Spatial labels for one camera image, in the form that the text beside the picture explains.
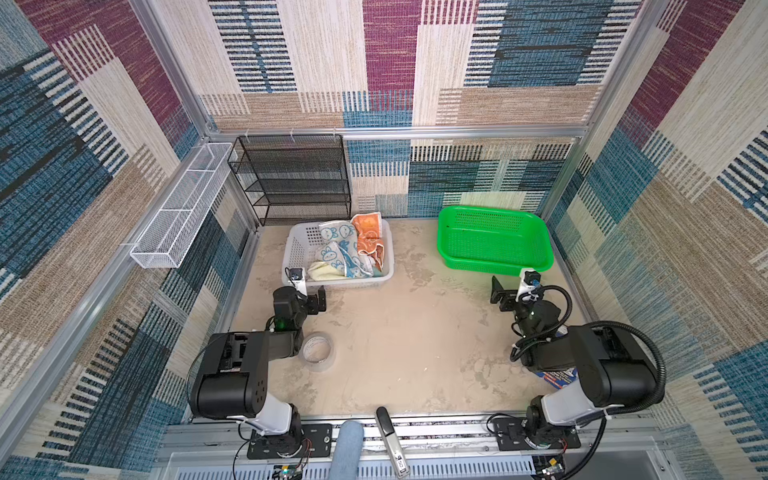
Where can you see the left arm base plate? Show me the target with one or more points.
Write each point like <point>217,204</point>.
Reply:
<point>313,438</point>

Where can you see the black silver handheld tool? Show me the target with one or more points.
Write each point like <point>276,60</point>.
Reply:
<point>392,443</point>

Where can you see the black wire shelf rack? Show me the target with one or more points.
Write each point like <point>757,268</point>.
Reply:
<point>293,178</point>

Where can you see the blue printed booklet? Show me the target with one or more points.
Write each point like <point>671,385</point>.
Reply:
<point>559,379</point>

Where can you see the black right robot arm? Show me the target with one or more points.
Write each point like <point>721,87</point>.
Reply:
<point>618,369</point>

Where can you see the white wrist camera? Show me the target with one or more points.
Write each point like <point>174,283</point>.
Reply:
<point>296,277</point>
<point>528,289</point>

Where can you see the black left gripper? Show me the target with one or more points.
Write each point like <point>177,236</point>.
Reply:
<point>312,301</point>

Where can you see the blue bunny pattern towel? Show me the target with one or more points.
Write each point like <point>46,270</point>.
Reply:
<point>339,249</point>

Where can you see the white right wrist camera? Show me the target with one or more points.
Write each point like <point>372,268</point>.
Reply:
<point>528,289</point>

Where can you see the green plastic basket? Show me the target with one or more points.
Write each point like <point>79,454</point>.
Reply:
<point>494,241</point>

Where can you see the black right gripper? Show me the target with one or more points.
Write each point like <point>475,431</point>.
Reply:
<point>510,300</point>

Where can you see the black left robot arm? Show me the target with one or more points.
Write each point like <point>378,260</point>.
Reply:
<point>231,382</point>

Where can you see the white wire mesh wall basket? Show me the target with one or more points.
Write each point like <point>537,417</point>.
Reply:
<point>167,239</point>

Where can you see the pale yellow towel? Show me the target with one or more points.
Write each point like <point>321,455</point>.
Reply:
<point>320,271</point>

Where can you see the clear tape roll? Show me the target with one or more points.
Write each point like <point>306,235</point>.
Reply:
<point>318,352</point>

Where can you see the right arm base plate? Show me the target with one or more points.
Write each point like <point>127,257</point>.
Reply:
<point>513,433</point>

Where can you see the orange pattern towel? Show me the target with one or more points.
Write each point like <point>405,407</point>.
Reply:
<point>369,240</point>

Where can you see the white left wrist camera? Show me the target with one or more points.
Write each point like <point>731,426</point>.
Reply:
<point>296,277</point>

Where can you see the white plastic laundry basket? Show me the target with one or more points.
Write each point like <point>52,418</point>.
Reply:
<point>300,252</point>

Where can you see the grey blue foam cylinder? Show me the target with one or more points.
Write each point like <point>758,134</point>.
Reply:
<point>347,452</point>

